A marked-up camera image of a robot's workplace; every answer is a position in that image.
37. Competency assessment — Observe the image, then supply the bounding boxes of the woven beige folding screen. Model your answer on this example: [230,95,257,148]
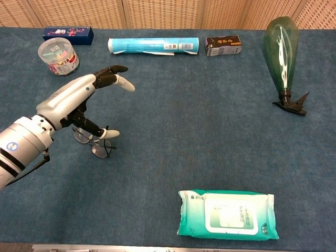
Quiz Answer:
[0,0,336,30]

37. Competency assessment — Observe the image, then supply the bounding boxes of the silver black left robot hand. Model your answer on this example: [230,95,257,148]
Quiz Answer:
[36,65,136,139]

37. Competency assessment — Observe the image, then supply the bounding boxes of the small black carton box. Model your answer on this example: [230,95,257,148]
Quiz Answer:
[204,35,243,57]

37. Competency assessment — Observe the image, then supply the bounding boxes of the metal table edge rail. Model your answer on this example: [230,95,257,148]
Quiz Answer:
[31,243,336,252]

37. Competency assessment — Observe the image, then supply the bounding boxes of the blue felt table cloth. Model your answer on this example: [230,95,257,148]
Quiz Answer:
[0,26,336,248]

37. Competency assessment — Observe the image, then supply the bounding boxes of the black wire-frame eyeglasses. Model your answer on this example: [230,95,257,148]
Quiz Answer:
[72,127,118,160]

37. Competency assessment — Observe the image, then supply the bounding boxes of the dark blue floral box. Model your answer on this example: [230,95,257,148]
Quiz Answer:
[42,26,95,46]

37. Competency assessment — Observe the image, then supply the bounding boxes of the green white wet wipes pack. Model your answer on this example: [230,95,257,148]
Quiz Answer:
[176,189,280,240]

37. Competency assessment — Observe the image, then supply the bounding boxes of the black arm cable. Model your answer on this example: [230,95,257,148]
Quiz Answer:
[4,148,51,187]

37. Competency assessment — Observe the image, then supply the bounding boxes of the clear jar of colourful clips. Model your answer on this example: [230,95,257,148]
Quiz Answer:
[37,37,80,77]

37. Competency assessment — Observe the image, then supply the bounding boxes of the light blue paper roll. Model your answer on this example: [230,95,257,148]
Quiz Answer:
[107,37,200,57]

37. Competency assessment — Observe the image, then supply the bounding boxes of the green spray bottle black trigger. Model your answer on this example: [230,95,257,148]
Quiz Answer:
[263,16,310,117]

